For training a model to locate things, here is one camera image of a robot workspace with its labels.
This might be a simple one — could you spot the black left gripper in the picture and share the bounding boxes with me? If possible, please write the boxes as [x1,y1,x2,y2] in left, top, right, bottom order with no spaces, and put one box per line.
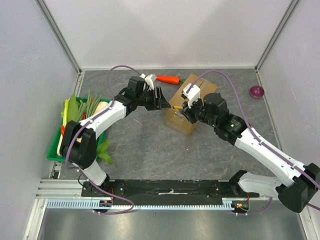
[136,86,171,111]

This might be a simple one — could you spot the brown cardboard express box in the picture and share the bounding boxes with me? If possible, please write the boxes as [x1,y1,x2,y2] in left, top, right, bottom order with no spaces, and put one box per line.
[165,73,218,137]

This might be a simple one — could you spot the yellow utility knife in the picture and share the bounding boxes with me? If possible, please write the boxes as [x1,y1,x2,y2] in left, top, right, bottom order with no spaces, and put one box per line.
[172,106,183,111]

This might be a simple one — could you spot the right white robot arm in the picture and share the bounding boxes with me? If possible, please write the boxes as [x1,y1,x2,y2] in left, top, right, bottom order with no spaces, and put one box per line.
[180,92,320,213]

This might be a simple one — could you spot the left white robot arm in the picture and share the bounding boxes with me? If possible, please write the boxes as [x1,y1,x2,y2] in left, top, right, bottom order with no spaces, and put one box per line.
[59,74,171,197]

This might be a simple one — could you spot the orange toy carrot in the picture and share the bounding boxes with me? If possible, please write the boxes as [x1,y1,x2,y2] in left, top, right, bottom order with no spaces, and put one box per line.
[156,75,180,85]

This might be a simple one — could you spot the green carrot leaves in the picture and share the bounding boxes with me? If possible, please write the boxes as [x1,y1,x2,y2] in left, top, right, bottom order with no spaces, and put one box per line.
[179,78,186,85]

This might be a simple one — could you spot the purple red onion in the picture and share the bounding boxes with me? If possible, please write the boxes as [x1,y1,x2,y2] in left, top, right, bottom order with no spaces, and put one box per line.
[249,85,265,99]

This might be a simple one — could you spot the green beans bunch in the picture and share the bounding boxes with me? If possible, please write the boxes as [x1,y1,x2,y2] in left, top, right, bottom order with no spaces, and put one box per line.
[75,90,102,122]

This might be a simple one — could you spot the green leaf beside tray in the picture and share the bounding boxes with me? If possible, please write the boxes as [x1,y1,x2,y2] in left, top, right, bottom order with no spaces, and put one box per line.
[96,139,113,165]

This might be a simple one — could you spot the green leafy vegetable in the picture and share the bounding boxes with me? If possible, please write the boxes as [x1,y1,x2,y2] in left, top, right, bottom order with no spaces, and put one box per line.
[61,93,78,128]

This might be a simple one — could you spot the red chili pepper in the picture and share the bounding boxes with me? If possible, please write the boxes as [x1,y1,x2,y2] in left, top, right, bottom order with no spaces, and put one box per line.
[60,125,65,136]

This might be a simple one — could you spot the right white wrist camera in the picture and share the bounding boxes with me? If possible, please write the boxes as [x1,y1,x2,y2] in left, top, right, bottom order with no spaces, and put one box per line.
[181,83,201,109]

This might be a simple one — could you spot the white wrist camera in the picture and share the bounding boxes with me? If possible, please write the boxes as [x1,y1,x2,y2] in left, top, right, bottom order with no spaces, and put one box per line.
[139,73,157,90]
[181,83,201,109]

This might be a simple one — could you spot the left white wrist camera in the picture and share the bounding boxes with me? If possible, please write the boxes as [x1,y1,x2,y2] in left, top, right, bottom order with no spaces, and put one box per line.
[139,73,157,90]

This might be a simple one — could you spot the grey slotted cable duct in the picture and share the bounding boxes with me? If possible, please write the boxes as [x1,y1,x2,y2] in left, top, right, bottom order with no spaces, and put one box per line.
[46,198,247,210]

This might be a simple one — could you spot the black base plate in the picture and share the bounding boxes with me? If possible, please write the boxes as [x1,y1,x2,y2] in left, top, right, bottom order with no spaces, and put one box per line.
[81,179,260,201]

